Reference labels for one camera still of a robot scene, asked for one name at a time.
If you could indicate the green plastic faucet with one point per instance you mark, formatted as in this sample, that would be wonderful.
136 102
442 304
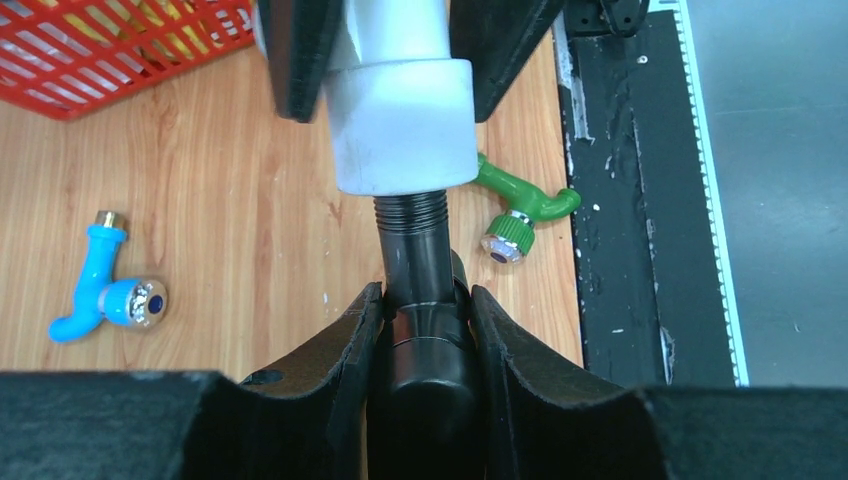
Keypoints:
511 235

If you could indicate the black metal faucet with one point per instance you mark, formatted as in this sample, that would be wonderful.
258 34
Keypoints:
425 409

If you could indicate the white pvc elbow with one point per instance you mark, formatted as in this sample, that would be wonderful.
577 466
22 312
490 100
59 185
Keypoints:
400 106

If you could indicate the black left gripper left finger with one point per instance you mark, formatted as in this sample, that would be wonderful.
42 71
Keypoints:
298 418

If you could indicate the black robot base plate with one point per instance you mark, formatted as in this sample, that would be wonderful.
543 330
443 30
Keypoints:
655 289

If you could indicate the red plastic shopping basket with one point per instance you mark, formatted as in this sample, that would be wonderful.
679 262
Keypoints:
64 59

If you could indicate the blue plastic faucet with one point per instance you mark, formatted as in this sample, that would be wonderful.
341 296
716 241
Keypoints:
132 303

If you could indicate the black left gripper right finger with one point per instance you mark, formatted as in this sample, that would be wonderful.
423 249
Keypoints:
551 419

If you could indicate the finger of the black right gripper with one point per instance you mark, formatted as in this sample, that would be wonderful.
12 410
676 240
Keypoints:
298 36
497 37

